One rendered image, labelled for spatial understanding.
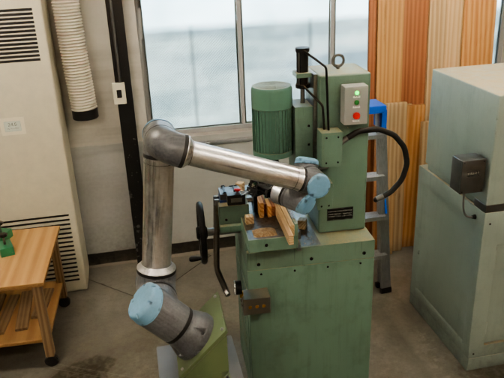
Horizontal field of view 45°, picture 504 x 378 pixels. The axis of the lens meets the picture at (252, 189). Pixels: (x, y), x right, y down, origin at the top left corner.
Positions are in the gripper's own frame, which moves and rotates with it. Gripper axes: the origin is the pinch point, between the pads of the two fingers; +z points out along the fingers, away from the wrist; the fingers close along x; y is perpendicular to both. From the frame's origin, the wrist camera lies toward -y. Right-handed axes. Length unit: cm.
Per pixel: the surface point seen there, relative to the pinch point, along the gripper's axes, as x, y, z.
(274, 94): -34.9, -10.2, -3.8
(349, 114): -31, -28, -30
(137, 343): 119, 2, 61
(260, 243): 23.2, 5.5, -18.0
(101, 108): 13, -38, 151
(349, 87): -42, -27, -28
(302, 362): 90, -21, -31
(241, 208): 18.1, -5.3, 3.0
